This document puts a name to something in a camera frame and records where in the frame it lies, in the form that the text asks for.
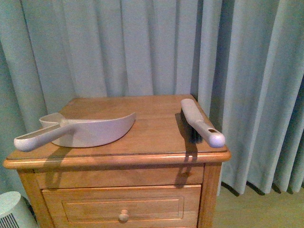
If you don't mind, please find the round wooden drawer knob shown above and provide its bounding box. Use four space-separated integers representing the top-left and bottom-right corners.
118 209 129 222

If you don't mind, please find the wooden nightstand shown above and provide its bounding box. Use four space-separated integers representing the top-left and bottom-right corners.
3 95 231 228

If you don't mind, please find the beige hand brush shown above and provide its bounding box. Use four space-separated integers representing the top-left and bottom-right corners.
180 98 226 148

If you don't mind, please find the beige plastic dustpan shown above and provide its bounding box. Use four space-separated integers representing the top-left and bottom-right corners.
14 113 136 152

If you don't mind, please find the white air purifier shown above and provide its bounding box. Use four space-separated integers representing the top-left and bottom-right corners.
0 191 38 228

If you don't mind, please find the wooden nightstand drawer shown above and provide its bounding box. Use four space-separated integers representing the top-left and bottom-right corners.
42 185 200 228

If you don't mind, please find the light blue curtain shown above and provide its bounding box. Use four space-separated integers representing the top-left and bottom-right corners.
0 0 304 194

